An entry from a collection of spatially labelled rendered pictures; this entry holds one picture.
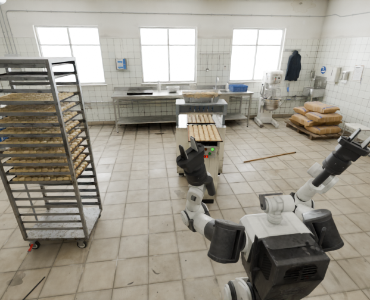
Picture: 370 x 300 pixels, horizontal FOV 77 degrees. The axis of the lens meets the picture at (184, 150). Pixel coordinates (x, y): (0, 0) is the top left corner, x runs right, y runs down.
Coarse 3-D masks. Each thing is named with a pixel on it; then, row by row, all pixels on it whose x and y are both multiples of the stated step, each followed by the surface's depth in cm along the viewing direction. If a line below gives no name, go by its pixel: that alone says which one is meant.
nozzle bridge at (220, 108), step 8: (176, 104) 320; (184, 104) 320; (192, 104) 320; (200, 104) 320; (208, 104) 321; (216, 104) 321; (224, 104) 321; (176, 112) 325; (184, 112) 329; (192, 112) 329; (200, 112) 329; (208, 112) 329; (216, 112) 329; (224, 112) 326; (176, 120) 340; (224, 120) 341
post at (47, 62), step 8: (48, 64) 166; (48, 72) 169; (56, 88) 175; (56, 96) 176; (56, 104) 178; (64, 128) 188; (64, 136) 189; (64, 144) 192; (72, 160) 201; (72, 168) 201; (72, 176) 204; (80, 200) 217; (80, 208) 218; (80, 216) 222
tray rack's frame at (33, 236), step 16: (0, 160) 199; (0, 176) 202; (16, 208) 218; (32, 208) 245; (48, 208) 272; (64, 208) 274; (96, 208) 274; (48, 224) 250; (64, 224) 250; (80, 224) 250; (32, 240) 233; (80, 240) 233
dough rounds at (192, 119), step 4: (188, 116) 358; (192, 116) 358; (196, 116) 358; (200, 116) 358; (204, 116) 358; (208, 116) 358; (188, 120) 338; (192, 120) 338; (196, 120) 344; (200, 120) 344; (204, 120) 344; (208, 120) 338; (212, 120) 338
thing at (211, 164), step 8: (208, 144) 276; (216, 152) 274; (208, 160) 278; (216, 160) 279; (208, 168) 283; (216, 168) 283; (216, 176) 288; (216, 184) 292; (216, 192) 298; (208, 200) 306
